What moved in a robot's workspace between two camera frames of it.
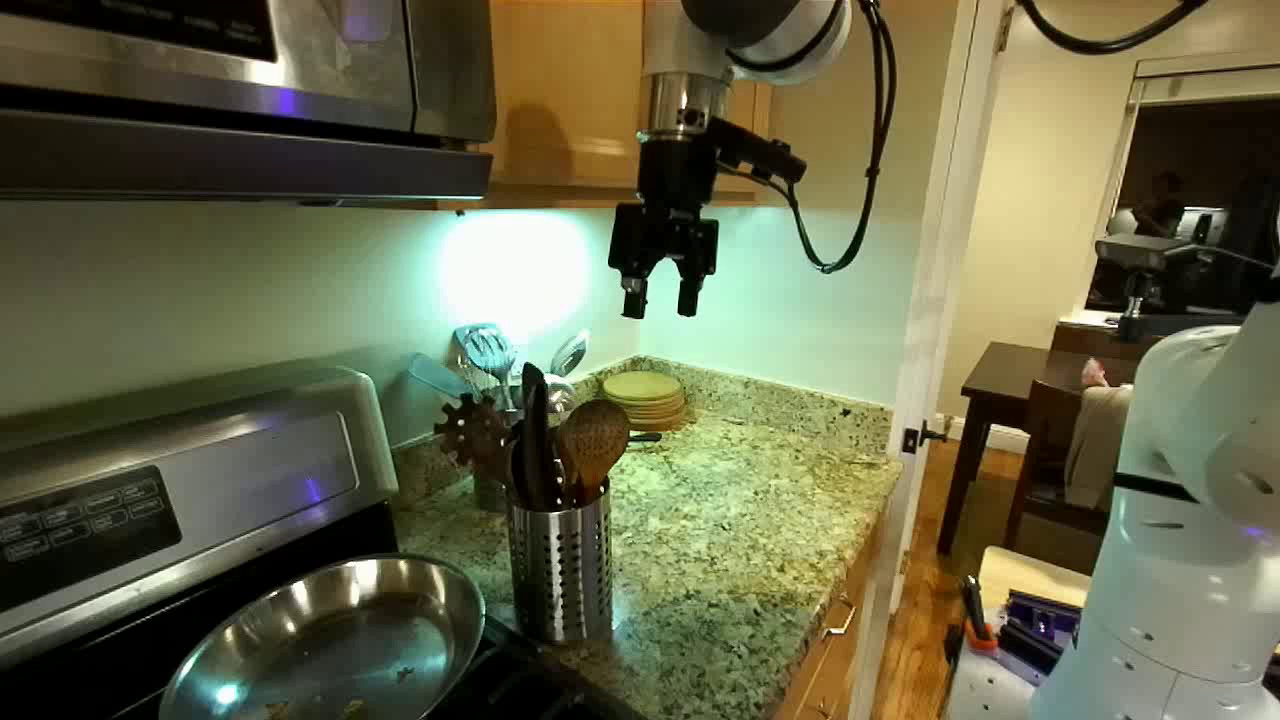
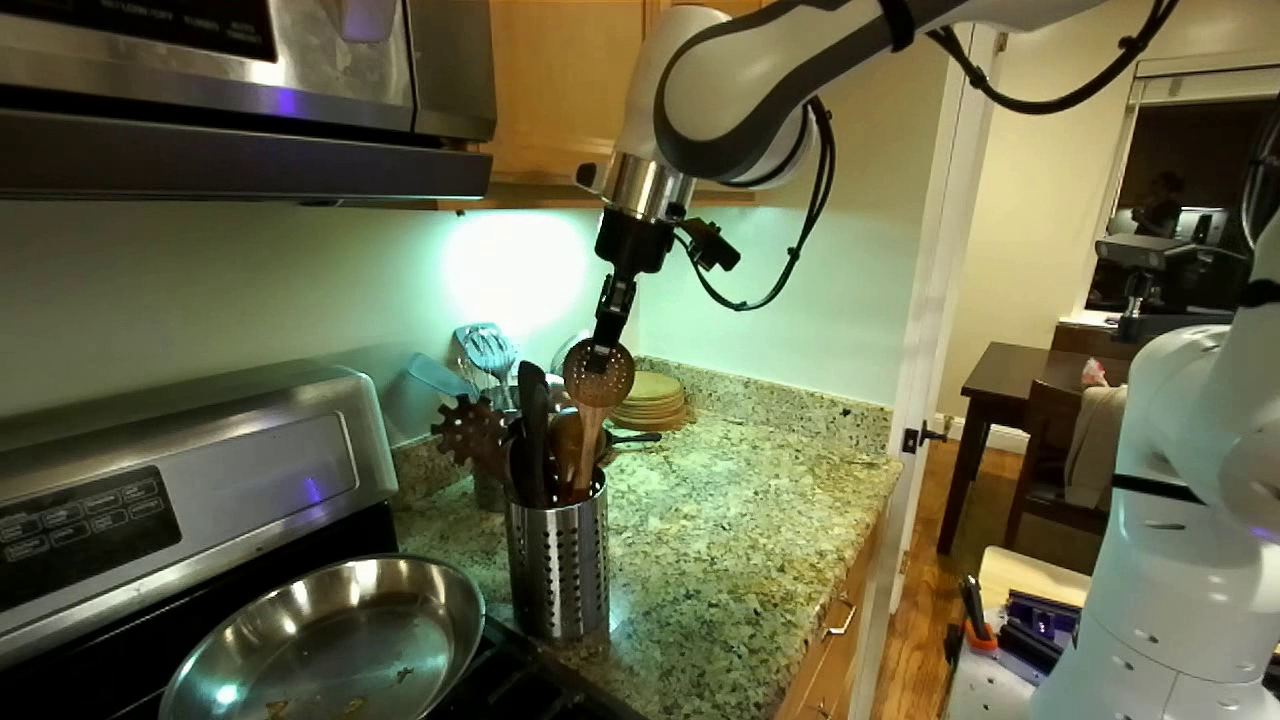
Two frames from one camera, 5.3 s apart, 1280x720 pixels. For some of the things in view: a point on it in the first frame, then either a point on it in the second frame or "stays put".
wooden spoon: (585, 449) -> (599, 377)
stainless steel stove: (138, 509) stays put
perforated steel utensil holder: (560, 569) stays put
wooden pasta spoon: (481, 434) stays put
